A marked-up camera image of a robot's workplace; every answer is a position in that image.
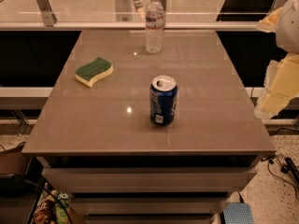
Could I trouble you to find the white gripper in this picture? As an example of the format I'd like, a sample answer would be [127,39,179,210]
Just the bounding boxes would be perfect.
[254,0,299,119]

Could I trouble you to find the clear plastic water bottle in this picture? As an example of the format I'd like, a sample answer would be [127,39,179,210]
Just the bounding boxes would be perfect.
[146,0,164,54]

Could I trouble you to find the black power strip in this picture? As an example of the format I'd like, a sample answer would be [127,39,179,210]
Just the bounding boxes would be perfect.
[285,157,299,185]

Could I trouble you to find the blue soda can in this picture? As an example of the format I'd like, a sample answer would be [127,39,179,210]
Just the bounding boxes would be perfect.
[149,75,178,125]

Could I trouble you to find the grey drawer cabinet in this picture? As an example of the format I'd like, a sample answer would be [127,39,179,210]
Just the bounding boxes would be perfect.
[24,30,275,223]

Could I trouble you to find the blue perforated box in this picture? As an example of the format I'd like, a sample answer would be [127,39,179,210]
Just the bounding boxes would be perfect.
[223,203,254,224]

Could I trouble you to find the green and yellow sponge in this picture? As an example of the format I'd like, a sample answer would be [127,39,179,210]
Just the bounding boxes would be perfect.
[75,57,113,88]

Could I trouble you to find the snack bags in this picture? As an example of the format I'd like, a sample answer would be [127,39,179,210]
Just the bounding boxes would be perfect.
[30,183,74,224]

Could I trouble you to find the brown bag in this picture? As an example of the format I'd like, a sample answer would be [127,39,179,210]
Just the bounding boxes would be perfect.
[0,142,30,178]

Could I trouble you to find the metal glass bracket left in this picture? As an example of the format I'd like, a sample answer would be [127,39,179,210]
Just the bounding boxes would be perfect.
[36,0,57,27]

